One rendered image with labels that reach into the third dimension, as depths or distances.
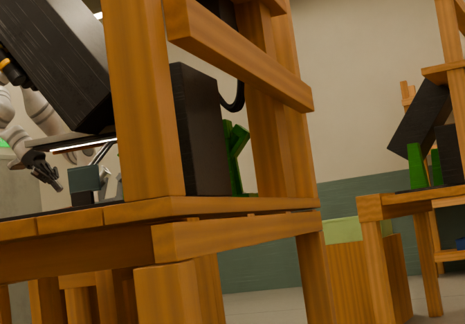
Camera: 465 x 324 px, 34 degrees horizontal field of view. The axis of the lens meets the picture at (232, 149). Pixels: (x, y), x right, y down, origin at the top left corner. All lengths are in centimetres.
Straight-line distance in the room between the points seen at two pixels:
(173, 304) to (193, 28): 53
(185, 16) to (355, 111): 796
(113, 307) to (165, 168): 142
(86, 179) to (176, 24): 79
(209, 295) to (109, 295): 79
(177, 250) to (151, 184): 13
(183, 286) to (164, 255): 7
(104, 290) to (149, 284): 137
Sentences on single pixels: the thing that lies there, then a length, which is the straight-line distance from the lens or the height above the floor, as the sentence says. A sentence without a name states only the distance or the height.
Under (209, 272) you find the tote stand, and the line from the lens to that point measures 344.
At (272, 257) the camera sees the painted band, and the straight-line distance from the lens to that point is 975.
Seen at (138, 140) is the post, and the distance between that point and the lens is 138.
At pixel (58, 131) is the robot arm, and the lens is 293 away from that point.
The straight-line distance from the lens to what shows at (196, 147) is 189.
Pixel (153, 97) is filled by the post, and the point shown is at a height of 106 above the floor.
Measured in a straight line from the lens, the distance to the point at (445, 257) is 851.
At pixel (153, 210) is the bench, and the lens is 137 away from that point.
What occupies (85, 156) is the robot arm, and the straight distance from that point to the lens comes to 292.
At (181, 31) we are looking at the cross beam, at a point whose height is 120.
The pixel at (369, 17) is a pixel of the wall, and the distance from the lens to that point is 952.
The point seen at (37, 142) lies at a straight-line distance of 217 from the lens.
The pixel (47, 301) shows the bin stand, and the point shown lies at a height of 66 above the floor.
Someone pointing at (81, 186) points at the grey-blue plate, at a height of 98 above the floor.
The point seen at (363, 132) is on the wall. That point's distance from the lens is 934.
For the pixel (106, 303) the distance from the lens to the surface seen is 274.
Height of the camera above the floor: 80
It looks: 6 degrees up
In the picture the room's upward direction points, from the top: 8 degrees counter-clockwise
